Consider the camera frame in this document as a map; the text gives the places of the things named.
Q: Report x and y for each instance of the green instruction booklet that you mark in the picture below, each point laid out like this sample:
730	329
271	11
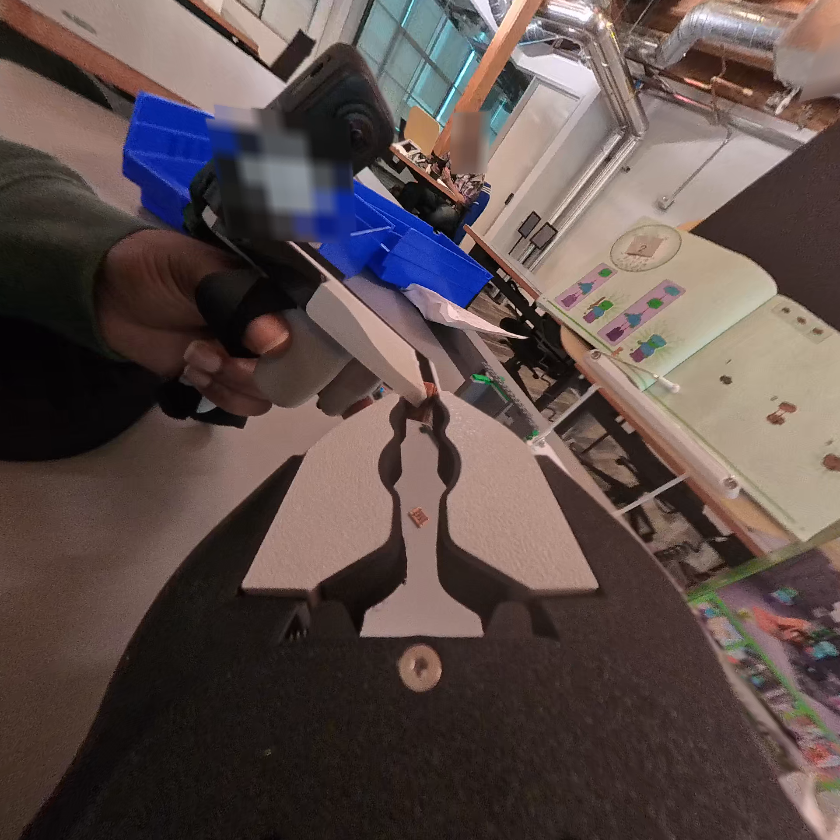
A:
754	380

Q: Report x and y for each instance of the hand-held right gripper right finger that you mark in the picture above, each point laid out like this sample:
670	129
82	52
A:
518	525

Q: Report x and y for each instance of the grey toy rock structure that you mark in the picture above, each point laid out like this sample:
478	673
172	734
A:
489	394

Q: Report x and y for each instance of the grey desk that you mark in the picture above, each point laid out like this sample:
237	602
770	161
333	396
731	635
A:
131	558

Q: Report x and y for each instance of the black flat panel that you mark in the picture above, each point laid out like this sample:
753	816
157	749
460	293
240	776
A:
787	216

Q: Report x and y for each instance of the person's left hand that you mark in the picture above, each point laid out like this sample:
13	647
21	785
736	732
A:
151	295

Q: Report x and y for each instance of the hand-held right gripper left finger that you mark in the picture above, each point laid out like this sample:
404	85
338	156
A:
315	525

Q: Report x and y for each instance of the toy set cardboard box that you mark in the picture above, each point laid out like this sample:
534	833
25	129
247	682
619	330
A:
774	643

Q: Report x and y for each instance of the tan grid printed toy tile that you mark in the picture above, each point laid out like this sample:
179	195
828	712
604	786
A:
418	516

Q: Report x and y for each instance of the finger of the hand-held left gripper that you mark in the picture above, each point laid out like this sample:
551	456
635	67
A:
367	334

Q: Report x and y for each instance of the silver ceiling duct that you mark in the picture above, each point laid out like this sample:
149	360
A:
610	79
722	26

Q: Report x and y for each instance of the black office chair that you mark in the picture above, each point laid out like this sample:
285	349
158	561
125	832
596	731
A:
525	334

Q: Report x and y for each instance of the tan plywood chair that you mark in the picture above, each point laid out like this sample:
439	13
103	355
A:
421	128

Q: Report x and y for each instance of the wooden office desk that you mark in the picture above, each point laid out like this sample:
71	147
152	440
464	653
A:
499	259

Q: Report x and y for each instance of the wooden office table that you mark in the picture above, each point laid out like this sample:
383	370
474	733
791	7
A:
420	167

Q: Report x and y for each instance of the wooden pillar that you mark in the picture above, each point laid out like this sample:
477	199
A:
492	72

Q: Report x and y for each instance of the white printed paper bag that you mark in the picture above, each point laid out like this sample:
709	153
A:
459	315

